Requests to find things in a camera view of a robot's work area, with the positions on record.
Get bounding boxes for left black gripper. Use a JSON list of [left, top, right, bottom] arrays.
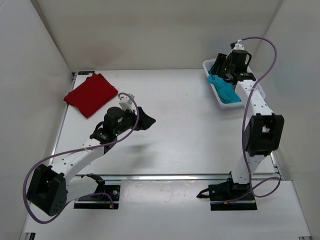
[[114, 106, 155, 136]]

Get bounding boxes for blue t shirt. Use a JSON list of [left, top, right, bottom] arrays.
[[207, 70, 241, 104]]

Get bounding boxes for red t shirt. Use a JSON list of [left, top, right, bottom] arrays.
[[63, 73, 118, 119]]

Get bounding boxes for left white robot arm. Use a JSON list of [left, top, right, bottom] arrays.
[[26, 107, 156, 217]]

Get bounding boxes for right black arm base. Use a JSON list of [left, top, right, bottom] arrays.
[[196, 173, 258, 211]]

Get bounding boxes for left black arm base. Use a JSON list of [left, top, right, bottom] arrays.
[[73, 173, 121, 210]]

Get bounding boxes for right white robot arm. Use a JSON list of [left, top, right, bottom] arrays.
[[210, 49, 285, 200]]

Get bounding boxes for white plastic basket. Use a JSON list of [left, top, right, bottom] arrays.
[[202, 58, 266, 110]]

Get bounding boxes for black table label sticker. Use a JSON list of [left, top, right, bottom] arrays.
[[77, 71, 95, 76]]

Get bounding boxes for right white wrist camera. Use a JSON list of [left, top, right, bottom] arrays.
[[230, 39, 245, 53]]

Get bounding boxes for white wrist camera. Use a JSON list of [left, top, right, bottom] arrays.
[[118, 94, 135, 112], [230, 39, 245, 53]]

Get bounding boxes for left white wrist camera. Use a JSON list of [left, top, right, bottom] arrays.
[[118, 94, 135, 112]]

